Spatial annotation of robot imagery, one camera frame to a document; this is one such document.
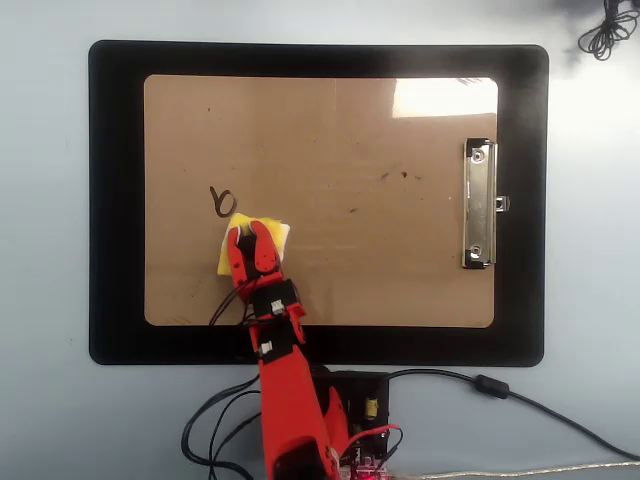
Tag black rectangular mat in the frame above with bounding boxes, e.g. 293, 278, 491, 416
88, 39, 550, 367

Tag black robot arm wires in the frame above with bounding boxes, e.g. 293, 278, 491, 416
180, 279, 269, 480

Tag brown clipboard board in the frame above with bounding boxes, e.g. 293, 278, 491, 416
143, 74, 500, 330

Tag coiled thin black cable bundle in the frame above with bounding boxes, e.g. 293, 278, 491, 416
578, 0, 640, 62

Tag yellow sponge with black hole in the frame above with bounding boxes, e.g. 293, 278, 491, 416
215, 212, 292, 278

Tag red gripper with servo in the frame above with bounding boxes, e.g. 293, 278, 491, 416
225, 219, 285, 304

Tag black power cable with ferrite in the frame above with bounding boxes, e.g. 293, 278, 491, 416
382, 368, 640, 461

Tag silver metal clipboard clip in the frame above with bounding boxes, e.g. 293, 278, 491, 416
460, 138, 511, 270

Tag silver braided USB cable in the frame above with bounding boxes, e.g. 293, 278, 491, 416
394, 462, 640, 480

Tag red wire at base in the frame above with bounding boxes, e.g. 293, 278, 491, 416
339, 423, 404, 467

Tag black robot base with electronics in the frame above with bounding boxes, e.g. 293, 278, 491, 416
312, 367, 401, 480

